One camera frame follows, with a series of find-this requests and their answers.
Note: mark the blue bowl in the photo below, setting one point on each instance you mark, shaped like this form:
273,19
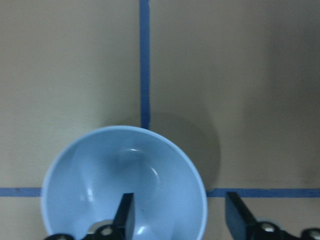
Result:
86,181

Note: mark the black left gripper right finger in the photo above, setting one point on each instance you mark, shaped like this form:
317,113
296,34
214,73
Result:
240,221

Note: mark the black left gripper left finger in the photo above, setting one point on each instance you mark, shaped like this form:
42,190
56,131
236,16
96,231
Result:
123,224

